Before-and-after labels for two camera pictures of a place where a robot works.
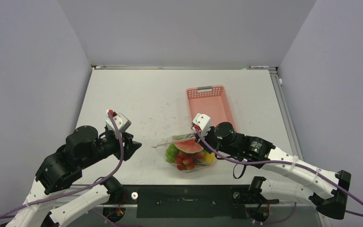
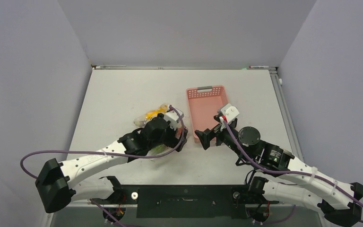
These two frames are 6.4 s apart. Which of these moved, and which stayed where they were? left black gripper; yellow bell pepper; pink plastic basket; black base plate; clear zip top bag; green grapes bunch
Moved: left black gripper; yellow bell pepper; green grapes bunch; clear zip top bag
Stayed: black base plate; pink plastic basket
